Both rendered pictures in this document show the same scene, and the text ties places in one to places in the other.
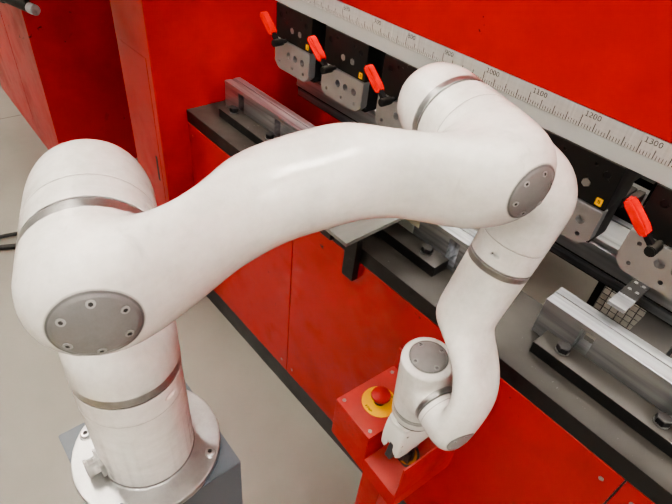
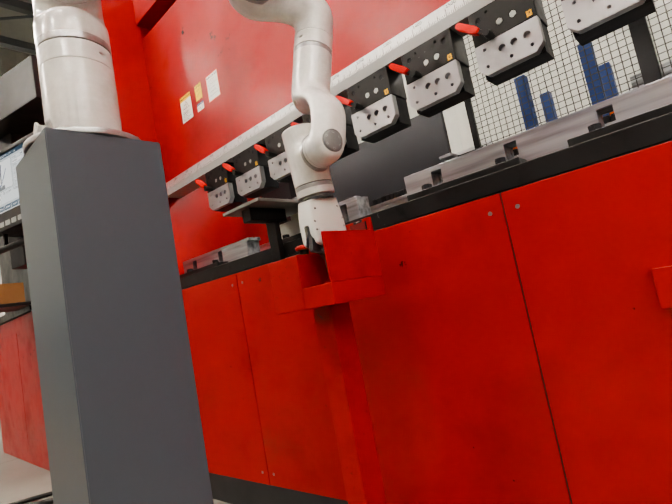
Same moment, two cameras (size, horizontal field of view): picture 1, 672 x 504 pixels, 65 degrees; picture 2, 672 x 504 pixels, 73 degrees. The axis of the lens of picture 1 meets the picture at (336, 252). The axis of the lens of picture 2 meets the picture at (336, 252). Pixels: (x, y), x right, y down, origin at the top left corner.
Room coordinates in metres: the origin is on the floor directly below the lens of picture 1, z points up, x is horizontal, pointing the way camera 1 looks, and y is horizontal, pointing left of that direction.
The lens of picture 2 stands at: (-0.44, -0.12, 0.67)
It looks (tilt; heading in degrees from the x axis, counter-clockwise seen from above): 6 degrees up; 356
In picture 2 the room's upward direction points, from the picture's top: 11 degrees counter-clockwise
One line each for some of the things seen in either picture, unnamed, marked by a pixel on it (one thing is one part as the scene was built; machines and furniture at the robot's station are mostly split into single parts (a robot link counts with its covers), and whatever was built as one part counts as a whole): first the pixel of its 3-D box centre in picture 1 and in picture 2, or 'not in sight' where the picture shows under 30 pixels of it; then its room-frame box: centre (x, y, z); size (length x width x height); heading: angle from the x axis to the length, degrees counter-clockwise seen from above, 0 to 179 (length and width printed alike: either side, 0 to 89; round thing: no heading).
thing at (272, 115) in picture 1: (275, 121); (220, 261); (1.49, 0.23, 0.92); 0.50 x 0.06 x 0.10; 45
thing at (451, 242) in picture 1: (417, 219); (320, 226); (1.07, -0.19, 0.92); 0.39 x 0.06 x 0.10; 45
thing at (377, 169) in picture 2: not in sight; (344, 200); (1.63, -0.35, 1.12); 1.13 x 0.02 x 0.44; 45
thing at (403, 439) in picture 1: (412, 423); (322, 219); (0.54, -0.17, 0.85); 0.10 x 0.07 x 0.11; 131
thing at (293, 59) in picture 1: (304, 41); (225, 187); (1.40, 0.15, 1.21); 0.15 x 0.09 x 0.17; 45
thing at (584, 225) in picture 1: (576, 183); (378, 106); (0.84, -0.42, 1.21); 0.15 x 0.09 x 0.17; 45
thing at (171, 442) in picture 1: (138, 409); (81, 104); (0.36, 0.22, 1.09); 0.19 x 0.19 x 0.18
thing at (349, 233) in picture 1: (363, 204); (272, 208); (1.00, -0.05, 1.00); 0.26 x 0.18 x 0.01; 135
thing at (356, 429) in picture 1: (395, 424); (323, 266); (0.60, -0.16, 0.75); 0.20 x 0.16 x 0.18; 41
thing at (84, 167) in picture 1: (104, 266); (68, 7); (0.39, 0.23, 1.30); 0.19 x 0.12 x 0.24; 24
